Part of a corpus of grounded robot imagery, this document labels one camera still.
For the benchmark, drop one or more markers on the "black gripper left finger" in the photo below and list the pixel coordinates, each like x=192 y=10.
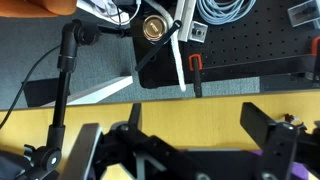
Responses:
x=135 y=116

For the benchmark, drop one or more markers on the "black fabric bag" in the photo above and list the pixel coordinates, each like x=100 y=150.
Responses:
x=156 y=78

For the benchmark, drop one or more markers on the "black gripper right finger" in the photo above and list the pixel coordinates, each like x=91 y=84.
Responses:
x=258 y=123

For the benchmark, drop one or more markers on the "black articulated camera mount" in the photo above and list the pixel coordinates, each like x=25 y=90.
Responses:
x=68 y=46

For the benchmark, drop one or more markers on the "round gold tin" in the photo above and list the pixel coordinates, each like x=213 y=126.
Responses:
x=155 y=28

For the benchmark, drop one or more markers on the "white metal leg bar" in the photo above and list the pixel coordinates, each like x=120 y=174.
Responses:
x=100 y=90

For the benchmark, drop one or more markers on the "aluminium extrusion bar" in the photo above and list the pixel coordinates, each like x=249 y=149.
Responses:
x=185 y=20

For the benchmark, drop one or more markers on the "grey bracket on extrusion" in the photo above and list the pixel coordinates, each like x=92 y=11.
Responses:
x=303 y=13

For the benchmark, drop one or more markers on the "black perforated board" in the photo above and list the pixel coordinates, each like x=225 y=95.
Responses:
x=260 y=36

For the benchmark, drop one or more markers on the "small grey metal bracket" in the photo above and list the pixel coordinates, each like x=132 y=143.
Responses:
x=199 y=31

